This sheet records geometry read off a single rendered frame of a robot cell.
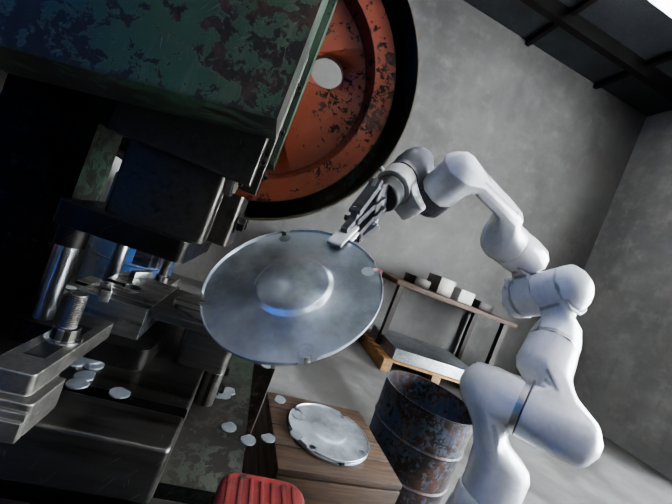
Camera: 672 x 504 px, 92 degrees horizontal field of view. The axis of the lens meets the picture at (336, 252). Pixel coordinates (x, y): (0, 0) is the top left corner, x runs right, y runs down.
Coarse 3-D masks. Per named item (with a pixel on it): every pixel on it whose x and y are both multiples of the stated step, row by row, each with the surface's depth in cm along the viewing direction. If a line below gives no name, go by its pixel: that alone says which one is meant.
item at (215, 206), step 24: (120, 168) 42; (144, 168) 43; (168, 168) 43; (192, 168) 44; (120, 192) 43; (144, 192) 43; (168, 192) 44; (192, 192) 44; (216, 192) 45; (144, 216) 43; (168, 216) 44; (192, 216) 45; (216, 216) 48; (240, 216) 50; (192, 240) 45; (216, 240) 48
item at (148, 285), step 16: (128, 272) 57; (80, 288) 43; (96, 288) 45; (112, 288) 47; (128, 288) 52; (144, 288) 52; (160, 288) 55; (176, 288) 58; (96, 304) 43; (112, 304) 44; (128, 304) 44; (144, 304) 46; (112, 320) 44; (128, 320) 44; (144, 320) 45; (128, 336) 45
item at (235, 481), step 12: (228, 480) 25; (240, 480) 25; (252, 480) 26; (264, 480) 26; (276, 480) 27; (216, 492) 24; (228, 492) 24; (240, 492) 24; (252, 492) 24; (264, 492) 25; (276, 492) 26; (288, 492) 26; (300, 492) 26
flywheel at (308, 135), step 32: (352, 0) 86; (352, 32) 89; (384, 32) 87; (352, 64) 90; (384, 64) 88; (320, 96) 89; (352, 96) 91; (384, 96) 89; (320, 128) 90; (352, 128) 91; (288, 160) 89; (320, 160) 90; (352, 160) 89; (288, 192) 86
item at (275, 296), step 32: (224, 256) 57; (256, 256) 58; (288, 256) 58; (320, 256) 58; (352, 256) 58; (224, 288) 52; (256, 288) 51; (288, 288) 51; (320, 288) 51; (352, 288) 52; (224, 320) 47; (256, 320) 47; (288, 320) 47; (320, 320) 47; (352, 320) 47; (256, 352) 43; (288, 352) 43; (320, 352) 43
